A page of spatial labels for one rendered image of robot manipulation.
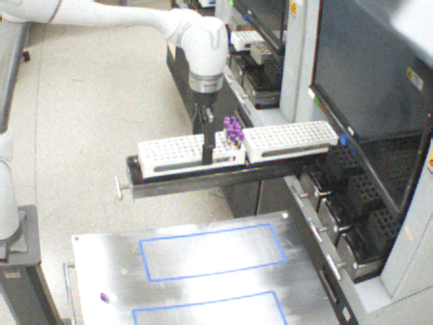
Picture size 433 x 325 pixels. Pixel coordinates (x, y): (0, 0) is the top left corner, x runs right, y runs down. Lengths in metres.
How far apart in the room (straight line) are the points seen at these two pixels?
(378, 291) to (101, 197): 1.69
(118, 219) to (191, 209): 0.37
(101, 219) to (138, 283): 1.36
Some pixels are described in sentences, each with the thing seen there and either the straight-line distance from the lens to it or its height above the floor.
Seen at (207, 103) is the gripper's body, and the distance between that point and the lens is 1.47.
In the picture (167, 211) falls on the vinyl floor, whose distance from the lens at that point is 2.64.
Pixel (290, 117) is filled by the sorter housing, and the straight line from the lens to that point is 1.94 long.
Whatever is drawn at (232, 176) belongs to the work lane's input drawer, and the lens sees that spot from 1.61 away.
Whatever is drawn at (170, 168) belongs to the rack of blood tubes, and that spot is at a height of 0.81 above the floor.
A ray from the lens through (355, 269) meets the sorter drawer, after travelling 1.42.
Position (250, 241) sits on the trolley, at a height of 0.82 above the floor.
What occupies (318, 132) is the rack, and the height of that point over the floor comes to 0.86.
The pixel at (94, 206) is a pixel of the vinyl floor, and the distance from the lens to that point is 2.68.
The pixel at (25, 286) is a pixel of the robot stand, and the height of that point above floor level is 0.54.
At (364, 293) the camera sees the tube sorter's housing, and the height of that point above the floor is 0.73.
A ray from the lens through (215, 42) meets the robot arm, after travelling 1.37.
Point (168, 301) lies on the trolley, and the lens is 1.24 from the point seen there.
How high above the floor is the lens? 1.82
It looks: 39 degrees down
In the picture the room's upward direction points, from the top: 4 degrees clockwise
